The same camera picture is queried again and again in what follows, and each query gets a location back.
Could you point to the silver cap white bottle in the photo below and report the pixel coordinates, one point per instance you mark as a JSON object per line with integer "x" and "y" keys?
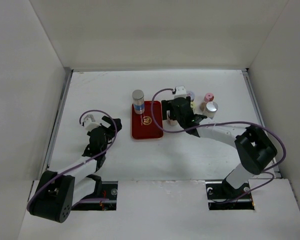
{"x": 210, "y": 109}

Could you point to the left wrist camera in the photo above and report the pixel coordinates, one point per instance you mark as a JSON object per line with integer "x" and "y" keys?
{"x": 89, "y": 124}

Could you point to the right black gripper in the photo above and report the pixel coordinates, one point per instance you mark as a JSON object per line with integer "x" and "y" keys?
{"x": 167, "y": 105}

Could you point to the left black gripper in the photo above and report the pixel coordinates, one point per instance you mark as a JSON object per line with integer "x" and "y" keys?
{"x": 111, "y": 133}

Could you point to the aluminium table rail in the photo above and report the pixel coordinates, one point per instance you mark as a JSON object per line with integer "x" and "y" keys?
{"x": 245, "y": 73}
{"x": 56, "y": 124}

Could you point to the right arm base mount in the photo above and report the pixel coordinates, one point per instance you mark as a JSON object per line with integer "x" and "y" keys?
{"x": 223, "y": 198}

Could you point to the small jar red label lid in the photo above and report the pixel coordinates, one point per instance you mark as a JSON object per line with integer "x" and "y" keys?
{"x": 191, "y": 94}

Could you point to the red rectangular tray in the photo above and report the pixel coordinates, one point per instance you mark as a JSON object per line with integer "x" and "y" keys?
{"x": 143, "y": 126}

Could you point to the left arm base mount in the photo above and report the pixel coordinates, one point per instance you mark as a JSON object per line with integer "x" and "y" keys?
{"x": 93, "y": 194}

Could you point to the tall blue label spice bottle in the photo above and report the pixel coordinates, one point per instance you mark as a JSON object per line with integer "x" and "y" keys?
{"x": 138, "y": 101}

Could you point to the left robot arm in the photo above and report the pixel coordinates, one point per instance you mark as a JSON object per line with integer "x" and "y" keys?
{"x": 53, "y": 197}

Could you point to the left aluminium table rail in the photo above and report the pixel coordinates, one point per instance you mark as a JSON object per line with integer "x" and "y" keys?
{"x": 56, "y": 124}

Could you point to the right aluminium table rail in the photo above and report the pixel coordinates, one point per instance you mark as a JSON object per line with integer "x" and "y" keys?
{"x": 245, "y": 73}

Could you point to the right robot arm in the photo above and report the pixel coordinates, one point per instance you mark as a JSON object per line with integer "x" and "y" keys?
{"x": 255, "y": 150}

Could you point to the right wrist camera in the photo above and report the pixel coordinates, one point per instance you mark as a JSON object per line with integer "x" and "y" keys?
{"x": 179, "y": 92}

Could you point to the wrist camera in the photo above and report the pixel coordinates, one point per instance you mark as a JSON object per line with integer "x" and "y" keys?
{"x": 179, "y": 92}
{"x": 89, "y": 124}

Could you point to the pink cap bottle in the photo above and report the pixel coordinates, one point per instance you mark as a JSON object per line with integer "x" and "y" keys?
{"x": 209, "y": 97}

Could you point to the cream yellow cap bottle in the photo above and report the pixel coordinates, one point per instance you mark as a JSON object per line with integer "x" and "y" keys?
{"x": 193, "y": 106}

